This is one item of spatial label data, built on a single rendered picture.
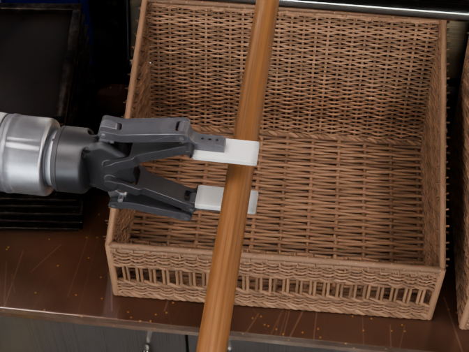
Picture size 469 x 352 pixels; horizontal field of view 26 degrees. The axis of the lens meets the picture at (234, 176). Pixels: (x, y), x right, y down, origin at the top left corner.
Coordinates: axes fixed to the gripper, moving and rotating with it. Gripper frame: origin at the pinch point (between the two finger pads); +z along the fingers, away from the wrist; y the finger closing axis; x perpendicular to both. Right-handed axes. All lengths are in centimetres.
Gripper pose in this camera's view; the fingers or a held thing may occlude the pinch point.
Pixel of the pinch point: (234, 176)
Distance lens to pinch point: 113.5
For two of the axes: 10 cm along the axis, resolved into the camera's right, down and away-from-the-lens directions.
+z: 9.9, 1.0, -0.8
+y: 0.0, 6.3, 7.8
